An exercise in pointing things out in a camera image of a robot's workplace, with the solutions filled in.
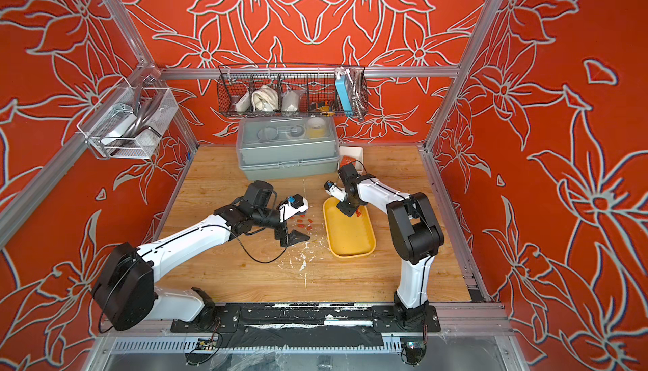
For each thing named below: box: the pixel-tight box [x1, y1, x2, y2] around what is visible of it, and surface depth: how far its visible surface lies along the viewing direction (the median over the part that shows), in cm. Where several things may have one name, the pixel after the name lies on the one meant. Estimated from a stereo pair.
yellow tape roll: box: [306, 117, 325, 139], surface depth 104 cm
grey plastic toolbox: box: [236, 115, 341, 181], surface depth 102 cm
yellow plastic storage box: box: [322, 196, 377, 259], surface depth 91 cm
